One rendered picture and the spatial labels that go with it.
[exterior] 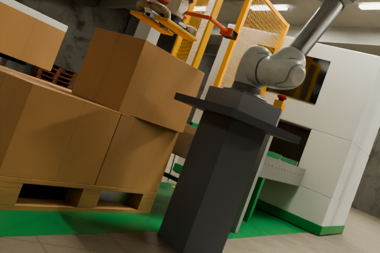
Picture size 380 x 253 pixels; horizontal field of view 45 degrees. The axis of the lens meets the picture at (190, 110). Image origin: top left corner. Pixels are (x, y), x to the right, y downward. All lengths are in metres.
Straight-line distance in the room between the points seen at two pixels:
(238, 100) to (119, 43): 0.73
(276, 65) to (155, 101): 0.73
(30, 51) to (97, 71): 1.34
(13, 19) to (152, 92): 1.56
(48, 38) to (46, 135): 1.88
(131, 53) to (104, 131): 0.44
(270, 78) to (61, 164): 1.07
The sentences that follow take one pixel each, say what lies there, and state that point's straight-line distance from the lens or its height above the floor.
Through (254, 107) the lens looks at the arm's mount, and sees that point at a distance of 2.30.
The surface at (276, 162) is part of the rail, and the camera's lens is 4.13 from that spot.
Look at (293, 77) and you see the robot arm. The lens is 2.21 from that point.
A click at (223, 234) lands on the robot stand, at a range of 2.44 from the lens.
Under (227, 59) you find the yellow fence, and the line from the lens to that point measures 4.37.
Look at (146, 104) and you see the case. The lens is 2.51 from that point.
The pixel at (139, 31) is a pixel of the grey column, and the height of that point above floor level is 1.25.
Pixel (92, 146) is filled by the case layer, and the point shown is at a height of 0.34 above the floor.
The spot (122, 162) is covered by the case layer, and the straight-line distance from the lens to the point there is 2.53.
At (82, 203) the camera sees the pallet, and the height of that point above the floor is 0.04.
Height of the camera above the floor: 0.61
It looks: 2 degrees up
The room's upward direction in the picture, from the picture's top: 21 degrees clockwise
